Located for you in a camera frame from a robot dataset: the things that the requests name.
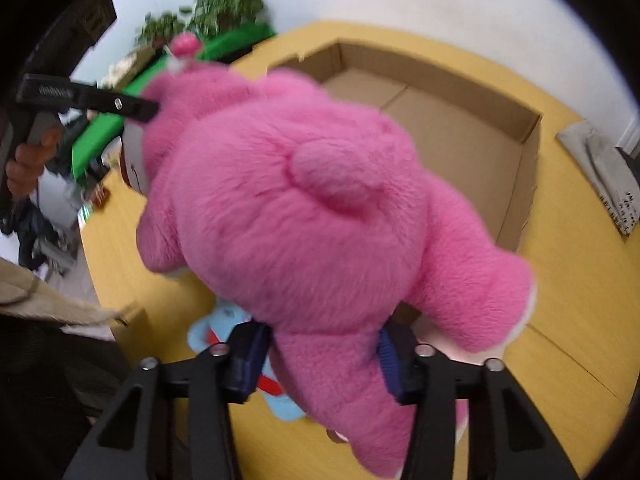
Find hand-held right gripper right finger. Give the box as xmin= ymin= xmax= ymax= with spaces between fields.
xmin=377 ymin=321 xmax=581 ymax=480

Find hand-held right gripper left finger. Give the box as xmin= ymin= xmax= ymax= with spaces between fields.
xmin=62 ymin=320 xmax=275 ymax=480

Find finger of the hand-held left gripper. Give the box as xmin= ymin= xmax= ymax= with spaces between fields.
xmin=87 ymin=87 xmax=159 ymax=124

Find blue plush toy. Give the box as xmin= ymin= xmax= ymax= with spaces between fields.
xmin=187 ymin=300 xmax=306 ymax=423

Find pink plush bear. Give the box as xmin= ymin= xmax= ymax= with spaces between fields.
xmin=122 ymin=32 xmax=538 ymax=478

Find cardboard box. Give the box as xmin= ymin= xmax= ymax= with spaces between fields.
xmin=267 ymin=40 xmax=543 ymax=331

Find person's left hand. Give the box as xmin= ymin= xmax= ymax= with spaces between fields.
xmin=5 ymin=127 xmax=64 ymax=198

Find wooden tissue box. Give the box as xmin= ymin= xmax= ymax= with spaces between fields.
xmin=100 ymin=50 xmax=152 ymax=92

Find green tablecloth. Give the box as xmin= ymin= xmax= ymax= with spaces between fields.
xmin=72 ymin=22 xmax=278 ymax=181

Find black blurred object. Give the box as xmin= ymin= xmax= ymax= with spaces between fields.
xmin=25 ymin=0 xmax=119 ymax=77

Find small potted plant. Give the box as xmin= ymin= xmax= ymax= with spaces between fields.
xmin=137 ymin=10 xmax=187 ymax=50

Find large potted plant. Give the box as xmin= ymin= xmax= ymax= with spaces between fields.
xmin=179 ymin=0 xmax=267 ymax=37

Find beige jacket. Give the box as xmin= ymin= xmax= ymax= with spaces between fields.
xmin=0 ymin=257 xmax=128 ymax=342

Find dark trousers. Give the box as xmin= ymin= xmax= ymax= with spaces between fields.
xmin=0 ymin=317 xmax=138 ymax=480

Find plain grey cloth bag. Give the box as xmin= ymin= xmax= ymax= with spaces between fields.
xmin=555 ymin=120 xmax=618 ymax=201

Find printed grey tote bag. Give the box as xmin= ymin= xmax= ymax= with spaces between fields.
xmin=585 ymin=132 xmax=640 ymax=239

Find white door frame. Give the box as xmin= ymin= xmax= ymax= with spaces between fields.
xmin=619 ymin=114 xmax=640 ymax=155

